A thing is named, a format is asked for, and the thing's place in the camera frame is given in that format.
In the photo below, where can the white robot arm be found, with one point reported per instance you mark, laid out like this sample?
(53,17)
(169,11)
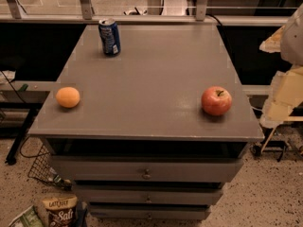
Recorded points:
(291,45)

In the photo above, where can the blue pepsi can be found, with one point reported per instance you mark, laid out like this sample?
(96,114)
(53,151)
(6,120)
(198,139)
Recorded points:
(109,34)

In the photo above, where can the black wire basket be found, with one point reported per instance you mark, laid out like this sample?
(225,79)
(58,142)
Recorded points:
(42,172)

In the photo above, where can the green snack bag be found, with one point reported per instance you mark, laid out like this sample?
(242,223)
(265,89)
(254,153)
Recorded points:
(28,218)

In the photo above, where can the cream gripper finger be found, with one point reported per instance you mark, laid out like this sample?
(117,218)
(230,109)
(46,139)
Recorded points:
(272,43)
(286,93)

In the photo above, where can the brown salt chips bag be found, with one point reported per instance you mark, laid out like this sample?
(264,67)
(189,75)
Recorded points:
(61,210)

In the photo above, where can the middle drawer knob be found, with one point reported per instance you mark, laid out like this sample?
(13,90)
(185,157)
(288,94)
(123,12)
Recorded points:
(148,200)

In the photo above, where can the grey drawer cabinet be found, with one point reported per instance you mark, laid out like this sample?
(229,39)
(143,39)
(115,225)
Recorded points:
(142,110)

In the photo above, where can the wooden stand with wheels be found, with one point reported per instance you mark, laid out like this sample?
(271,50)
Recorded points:
(276,141)

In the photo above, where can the top drawer knob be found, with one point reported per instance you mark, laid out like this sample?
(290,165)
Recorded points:
(146,175)

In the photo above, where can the red apple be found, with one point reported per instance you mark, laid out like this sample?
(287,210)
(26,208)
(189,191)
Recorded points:
(216,101)

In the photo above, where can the orange fruit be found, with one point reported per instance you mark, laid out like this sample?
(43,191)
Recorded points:
(68,97)

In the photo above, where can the drawer knob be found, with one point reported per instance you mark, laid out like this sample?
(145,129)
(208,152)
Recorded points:
(148,200)
(146,175)

